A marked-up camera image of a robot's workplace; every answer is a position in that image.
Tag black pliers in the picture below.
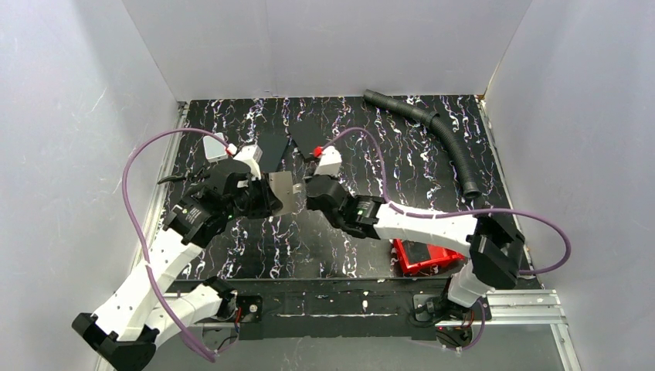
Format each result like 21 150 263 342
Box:
157 172 208 185

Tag white square box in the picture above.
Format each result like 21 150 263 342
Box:
202 135 229 163

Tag purple cable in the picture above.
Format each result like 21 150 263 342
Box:
322 127 572 352
121 128 239 363

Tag red plastic bin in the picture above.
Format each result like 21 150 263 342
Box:
392 239 465 275

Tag black flat box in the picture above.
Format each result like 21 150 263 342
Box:
288 119 328 161
257 133 289 173

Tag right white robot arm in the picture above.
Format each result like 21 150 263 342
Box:
306 146 524 308

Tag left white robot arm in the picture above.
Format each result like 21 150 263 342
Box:
72 145 283 370

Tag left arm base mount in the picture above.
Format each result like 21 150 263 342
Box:
216 295 263 323

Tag black corrugated hose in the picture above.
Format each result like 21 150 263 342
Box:
363 89 482 199

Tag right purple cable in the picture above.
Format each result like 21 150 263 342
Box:
322 127 572 352

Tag grey leather card holder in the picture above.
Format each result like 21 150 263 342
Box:
268 171 302 216

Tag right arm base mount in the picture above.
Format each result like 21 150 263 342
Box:
408 295 492 352

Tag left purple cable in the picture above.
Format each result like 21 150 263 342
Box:
121 128 239 363

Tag black flat box left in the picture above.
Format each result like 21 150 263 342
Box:
257 133 289 173

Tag black flat box right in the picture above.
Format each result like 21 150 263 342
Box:
288 119 328 161

